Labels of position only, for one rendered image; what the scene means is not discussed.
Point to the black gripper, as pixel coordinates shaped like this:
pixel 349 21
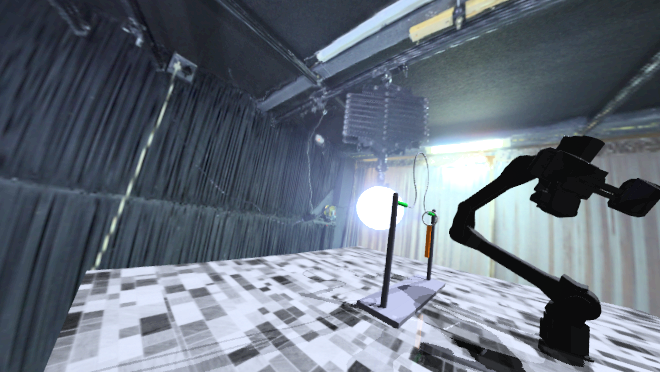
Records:
pixel 634 197

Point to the orange handle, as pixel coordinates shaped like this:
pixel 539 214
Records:
pixel 428 234

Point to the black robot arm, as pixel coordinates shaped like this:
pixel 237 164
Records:
pixel 571 304

